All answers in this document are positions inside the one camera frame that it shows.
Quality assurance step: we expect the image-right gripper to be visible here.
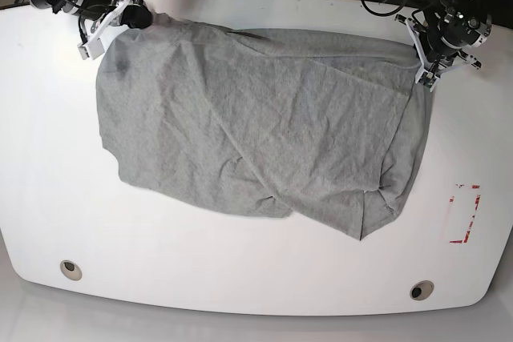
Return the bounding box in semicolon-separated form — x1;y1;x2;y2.
394;14;482;78

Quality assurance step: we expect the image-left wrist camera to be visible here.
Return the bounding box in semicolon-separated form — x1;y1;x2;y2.
78;38;105;60

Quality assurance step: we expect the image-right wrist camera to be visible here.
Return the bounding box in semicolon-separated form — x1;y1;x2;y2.
415;68;439;92

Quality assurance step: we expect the red tape rectangle marking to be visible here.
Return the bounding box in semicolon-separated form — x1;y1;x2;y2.
445;184;482;244

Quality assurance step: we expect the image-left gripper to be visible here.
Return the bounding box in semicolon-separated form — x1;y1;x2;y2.
78;0;152;48

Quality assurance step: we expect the grey t-shirt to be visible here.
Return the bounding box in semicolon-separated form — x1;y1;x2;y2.
96;14;432;240

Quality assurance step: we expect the left table grommet hole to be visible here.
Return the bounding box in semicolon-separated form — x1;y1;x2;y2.
60;260;83;281

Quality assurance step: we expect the right table grommet hole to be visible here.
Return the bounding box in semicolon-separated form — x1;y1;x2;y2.
410;280;434;301

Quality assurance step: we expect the table grommet hole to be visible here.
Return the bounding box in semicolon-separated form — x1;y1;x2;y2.
60;260;83;281
410;280;434;301

